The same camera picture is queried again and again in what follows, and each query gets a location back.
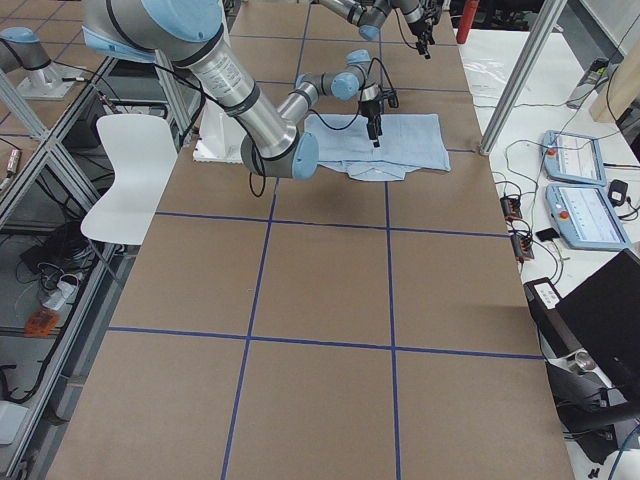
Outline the light blue button-up shirt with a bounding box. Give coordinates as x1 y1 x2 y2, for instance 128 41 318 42
304 114 451 181

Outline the blue teach pendant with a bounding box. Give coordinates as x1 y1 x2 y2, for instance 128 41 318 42
545 183 632 251
542 130 607 187

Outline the aluminium frame post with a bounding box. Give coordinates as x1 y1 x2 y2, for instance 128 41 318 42
479 0 567 156

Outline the white plastic chair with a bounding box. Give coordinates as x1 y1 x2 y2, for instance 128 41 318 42
81 114 178 245

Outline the orange device on floor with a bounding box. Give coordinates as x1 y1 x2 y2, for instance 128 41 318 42
24 308 59 338

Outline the second grey robot base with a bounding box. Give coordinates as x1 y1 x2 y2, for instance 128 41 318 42
1 27 72 100

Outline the clear plastic bag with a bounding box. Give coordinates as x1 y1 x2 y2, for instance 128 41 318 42
462 59 509 99

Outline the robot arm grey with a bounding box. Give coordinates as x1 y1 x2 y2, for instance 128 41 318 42
312 0 444 59
83 0 382 179

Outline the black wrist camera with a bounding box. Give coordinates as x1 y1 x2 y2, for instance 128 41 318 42
380 87 399 109

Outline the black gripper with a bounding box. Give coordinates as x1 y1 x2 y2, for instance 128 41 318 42
408 16 435 60
360 100 382 148

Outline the lower blue teach pendant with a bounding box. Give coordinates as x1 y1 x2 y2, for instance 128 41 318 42
545 183 632 251

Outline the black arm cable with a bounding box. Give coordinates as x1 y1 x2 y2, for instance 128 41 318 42
149 57 393 198

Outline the red cylinder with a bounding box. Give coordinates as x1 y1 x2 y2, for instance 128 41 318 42
456 0 479 45

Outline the upper blue teach pendant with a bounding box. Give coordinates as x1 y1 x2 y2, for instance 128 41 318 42
542 130 607 187

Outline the black laptop computer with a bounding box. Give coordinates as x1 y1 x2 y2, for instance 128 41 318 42
556 249 639 400

